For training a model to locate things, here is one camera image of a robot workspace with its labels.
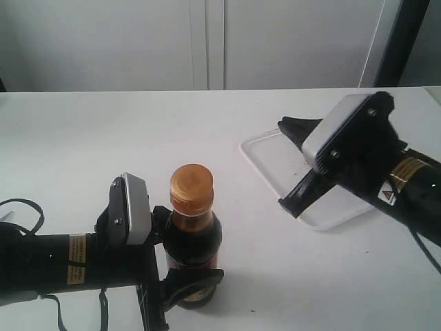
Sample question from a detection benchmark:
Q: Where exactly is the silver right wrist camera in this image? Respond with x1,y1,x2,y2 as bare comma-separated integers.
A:
301,94,371,174

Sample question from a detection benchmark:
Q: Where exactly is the dark vertical post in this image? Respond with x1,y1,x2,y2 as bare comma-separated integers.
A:
373,0,430,88

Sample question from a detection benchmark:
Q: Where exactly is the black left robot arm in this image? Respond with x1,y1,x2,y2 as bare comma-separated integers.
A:
1,173,224,330

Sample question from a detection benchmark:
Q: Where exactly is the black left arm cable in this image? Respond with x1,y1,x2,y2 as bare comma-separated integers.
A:
0,197,111,331

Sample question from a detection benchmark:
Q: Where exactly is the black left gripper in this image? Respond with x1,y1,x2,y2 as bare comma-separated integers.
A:
95,174,224,330

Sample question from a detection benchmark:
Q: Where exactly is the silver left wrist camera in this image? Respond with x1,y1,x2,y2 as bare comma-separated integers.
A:
121,172,152,245

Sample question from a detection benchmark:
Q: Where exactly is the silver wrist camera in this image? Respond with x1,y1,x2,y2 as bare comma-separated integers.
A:
301,94,371,174
121,172,152,245

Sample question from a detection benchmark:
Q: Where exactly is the soy sauce bottle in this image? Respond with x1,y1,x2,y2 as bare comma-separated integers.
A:
161,163,223,310

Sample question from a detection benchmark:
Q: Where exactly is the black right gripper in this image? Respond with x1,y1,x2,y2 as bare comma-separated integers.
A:
278,91,404,218

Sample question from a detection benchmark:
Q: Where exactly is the white plastic tray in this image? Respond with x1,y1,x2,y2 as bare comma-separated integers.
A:
240,129,373,231

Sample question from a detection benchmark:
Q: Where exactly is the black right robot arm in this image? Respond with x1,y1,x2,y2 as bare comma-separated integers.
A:
278,91,440,245

